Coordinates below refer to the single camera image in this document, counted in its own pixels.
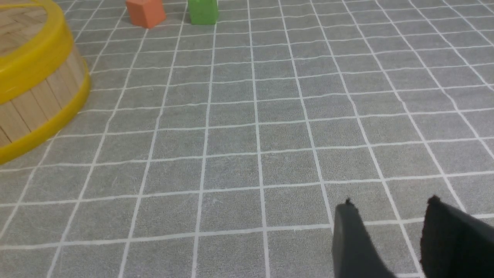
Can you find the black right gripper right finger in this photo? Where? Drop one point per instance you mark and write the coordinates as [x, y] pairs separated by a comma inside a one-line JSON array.
[[454, 244]]

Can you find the green cube block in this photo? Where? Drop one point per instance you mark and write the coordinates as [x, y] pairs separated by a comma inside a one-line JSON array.
[[203, 12]]

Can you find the grey checked tablecloth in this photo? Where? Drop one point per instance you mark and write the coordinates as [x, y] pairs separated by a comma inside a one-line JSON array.
[[222, 151]]

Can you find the orange cube block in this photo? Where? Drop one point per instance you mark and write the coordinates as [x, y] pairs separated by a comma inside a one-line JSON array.
[[145, 13]]

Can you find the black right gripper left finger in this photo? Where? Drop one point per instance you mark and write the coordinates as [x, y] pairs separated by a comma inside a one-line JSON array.
[[353, 252]]

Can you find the wooden steamer with yellow rims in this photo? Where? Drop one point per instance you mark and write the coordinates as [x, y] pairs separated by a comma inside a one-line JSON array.
[[44, 80]]

